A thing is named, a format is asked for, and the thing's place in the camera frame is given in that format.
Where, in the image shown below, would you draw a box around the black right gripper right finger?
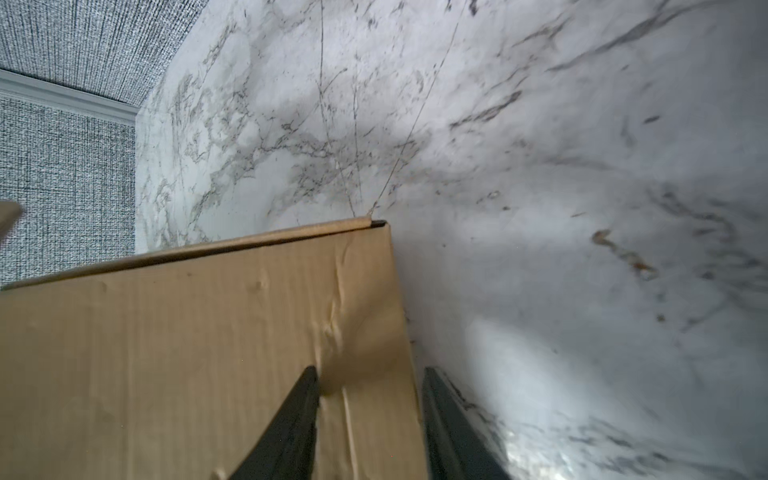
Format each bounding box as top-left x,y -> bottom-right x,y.
422,367 -> 510,480

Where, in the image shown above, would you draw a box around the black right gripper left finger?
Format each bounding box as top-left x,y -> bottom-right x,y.
229,366 -> 320,480

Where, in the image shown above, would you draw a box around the brown cardboard box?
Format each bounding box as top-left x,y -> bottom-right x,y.
1,217 -> 427,479

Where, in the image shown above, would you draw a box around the aluminium enclosure frame bars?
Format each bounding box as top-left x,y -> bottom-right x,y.
1,70 -> 139,126

